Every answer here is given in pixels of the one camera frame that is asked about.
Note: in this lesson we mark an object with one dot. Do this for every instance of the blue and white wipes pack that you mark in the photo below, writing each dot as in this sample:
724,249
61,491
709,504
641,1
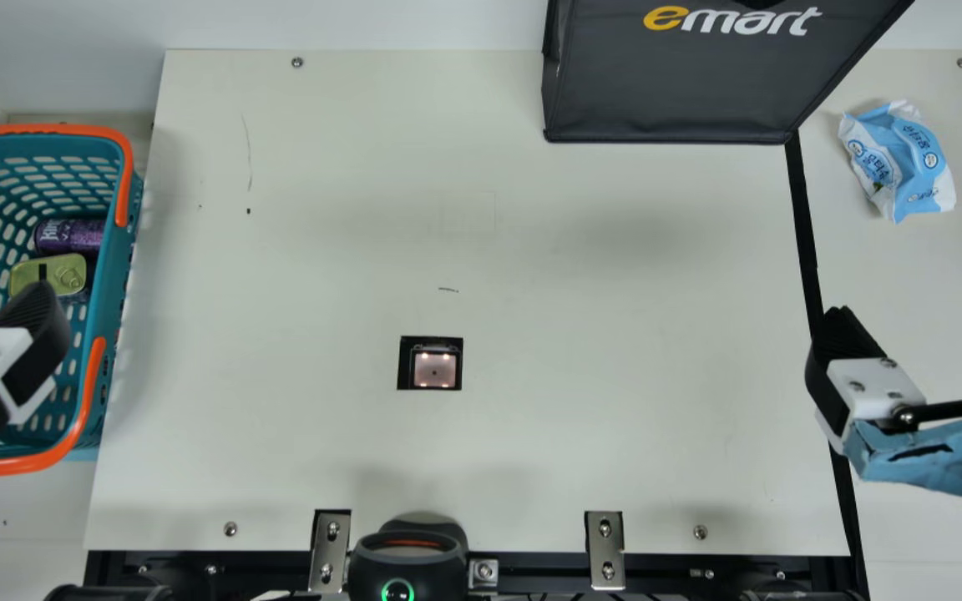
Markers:
898,159

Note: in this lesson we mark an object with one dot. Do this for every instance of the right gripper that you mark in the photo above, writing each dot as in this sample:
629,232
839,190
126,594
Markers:
932,455

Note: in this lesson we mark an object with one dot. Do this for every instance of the yellow-green rectangular tin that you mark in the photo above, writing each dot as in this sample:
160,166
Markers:
51,274

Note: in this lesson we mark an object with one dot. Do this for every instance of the small square scanner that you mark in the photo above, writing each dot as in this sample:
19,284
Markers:
433,367

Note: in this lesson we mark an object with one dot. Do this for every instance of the black device with green light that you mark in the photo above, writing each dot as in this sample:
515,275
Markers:
402,568

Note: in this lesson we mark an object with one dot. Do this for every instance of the black strip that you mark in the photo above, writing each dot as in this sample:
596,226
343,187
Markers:
811,275

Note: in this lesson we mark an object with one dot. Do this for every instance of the purple can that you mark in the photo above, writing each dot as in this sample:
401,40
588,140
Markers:
72,236

